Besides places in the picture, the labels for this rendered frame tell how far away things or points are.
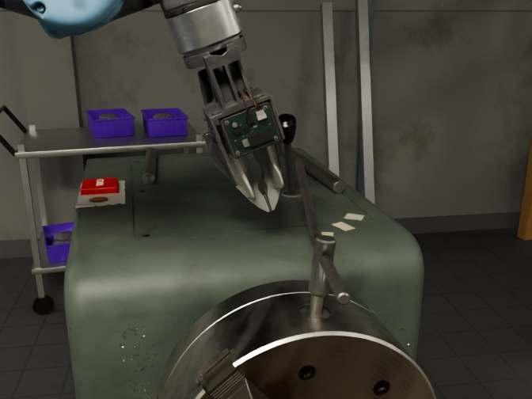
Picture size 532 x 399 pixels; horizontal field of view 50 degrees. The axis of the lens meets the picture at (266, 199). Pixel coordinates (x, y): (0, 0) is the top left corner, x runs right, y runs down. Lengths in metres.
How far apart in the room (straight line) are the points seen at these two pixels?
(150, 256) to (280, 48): 3.08
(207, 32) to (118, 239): 0.32
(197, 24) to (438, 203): 3.79
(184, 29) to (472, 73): 3.66
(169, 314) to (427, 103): 3.50
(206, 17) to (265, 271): 0.32
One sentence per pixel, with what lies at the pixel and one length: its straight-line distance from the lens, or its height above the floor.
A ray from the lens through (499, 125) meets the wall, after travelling 4.37.
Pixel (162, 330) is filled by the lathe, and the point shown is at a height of 1.17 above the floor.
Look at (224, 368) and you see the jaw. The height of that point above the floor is 1.20.
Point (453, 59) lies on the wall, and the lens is 4.12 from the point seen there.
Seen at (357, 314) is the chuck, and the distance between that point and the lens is 0.66.
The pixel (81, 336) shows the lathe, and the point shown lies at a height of 1.17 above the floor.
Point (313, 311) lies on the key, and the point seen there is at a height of 1.24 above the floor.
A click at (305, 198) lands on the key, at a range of 0.72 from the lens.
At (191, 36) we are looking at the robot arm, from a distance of 0.61.
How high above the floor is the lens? 1.55
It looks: 18 degrees down
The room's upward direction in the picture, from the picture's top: straight up
